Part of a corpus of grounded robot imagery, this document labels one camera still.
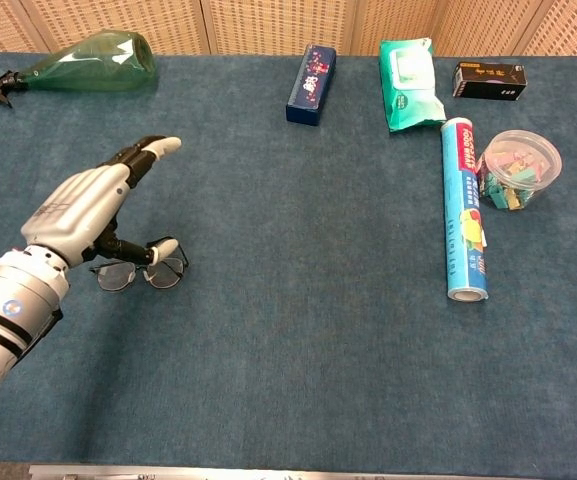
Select blue food wrap roll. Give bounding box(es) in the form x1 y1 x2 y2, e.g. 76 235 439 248
440 117 489 305

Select woven beige folding screen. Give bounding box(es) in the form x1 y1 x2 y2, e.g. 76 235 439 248
0 0 577 57

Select clear jar of coloured clips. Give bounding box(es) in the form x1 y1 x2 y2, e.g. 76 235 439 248
476 129 563 213

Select black wire-frame eyeglasses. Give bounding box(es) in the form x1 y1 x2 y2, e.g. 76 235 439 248
89 235 190 294

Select black cardboard box gold print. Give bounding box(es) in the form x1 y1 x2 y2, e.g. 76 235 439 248
451 60 528 102

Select dark blue rectangular box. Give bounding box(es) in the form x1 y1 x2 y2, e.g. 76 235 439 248
285 43 338 127

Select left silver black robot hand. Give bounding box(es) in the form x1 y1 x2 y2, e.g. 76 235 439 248
20 134 183 274

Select silver aluminium table rail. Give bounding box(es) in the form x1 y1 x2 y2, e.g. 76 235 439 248
27 464 544 480

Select green wet wipes pack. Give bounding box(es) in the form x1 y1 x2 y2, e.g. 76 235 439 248
378 37 448 134

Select green plastic spray bottle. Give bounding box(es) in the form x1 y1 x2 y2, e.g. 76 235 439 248
0 29 159 110

